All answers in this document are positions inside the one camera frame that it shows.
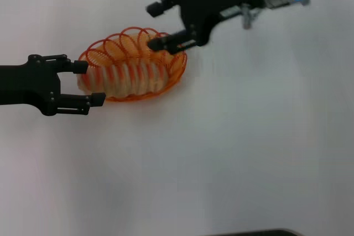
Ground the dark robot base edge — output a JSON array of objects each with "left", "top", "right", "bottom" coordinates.
[{"left": 210, "top": 229, "right": 302, "bottom": 236}]

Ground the silver metal fitting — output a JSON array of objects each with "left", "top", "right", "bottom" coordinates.
[{"left": 240, "top": 3, "right": 261, "bottom": 29}]

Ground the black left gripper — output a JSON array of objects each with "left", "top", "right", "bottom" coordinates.
[{"left": 0, "top": 53, "right": 106, "bottom": 117}]

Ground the orange wire basket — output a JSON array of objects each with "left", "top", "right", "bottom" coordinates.
[{"left": 78, "top": 27, "right": 188, "bottom": 102}]

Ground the orange striped bread loaf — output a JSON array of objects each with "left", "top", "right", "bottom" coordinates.
[{"left": 77, "top": 61, "right": 171, "bottom": 99}]

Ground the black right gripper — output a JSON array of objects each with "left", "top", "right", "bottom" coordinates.
[{"left": 145, "top": 0, "right": 267, "bottom": 55}]

